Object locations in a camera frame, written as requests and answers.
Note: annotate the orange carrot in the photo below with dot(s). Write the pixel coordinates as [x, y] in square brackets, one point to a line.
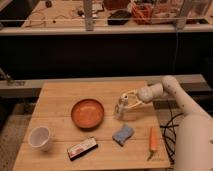
[153, 142]

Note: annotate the grey metal post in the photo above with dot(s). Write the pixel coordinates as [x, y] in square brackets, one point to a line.
[87, 4]
[184, 11]

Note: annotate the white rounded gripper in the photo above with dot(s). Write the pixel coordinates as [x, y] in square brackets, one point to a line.
[145, 94]

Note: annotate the white cup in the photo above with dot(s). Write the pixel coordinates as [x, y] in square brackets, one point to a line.
[40, 138]

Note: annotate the blue sponge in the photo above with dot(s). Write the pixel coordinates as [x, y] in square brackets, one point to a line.
[123, 134]

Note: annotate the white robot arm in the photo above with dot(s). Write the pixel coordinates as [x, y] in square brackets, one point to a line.
[194, 141]

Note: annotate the orange basket on shelf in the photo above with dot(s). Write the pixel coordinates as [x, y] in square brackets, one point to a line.
[142, 14]

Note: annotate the orange round bowl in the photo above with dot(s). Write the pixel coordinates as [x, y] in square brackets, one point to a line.
[87, 113]

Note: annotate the black and white box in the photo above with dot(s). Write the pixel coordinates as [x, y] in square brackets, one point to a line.
[82, 148]

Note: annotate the black pouch on shelf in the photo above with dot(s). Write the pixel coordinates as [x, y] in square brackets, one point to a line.
[119, 17]

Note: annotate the grey metal post right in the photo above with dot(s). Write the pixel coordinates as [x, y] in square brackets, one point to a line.
[184, 11]

